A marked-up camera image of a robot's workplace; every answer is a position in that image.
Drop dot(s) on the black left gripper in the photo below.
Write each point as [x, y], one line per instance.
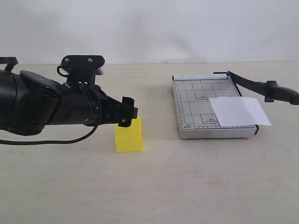
[78, 103]

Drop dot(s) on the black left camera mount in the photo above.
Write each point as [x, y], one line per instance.
[81, 68]

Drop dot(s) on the white paper sheet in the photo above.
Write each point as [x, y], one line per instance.
[239, 111]

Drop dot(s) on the grey paper cutter base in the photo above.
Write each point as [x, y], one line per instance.
[195, 116]

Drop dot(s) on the yellow cube block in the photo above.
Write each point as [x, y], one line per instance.
[129, 139]

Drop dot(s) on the black cutter blade arm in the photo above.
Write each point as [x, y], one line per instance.
[270, 89]

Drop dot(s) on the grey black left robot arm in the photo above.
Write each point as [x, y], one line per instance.
[30, 101]

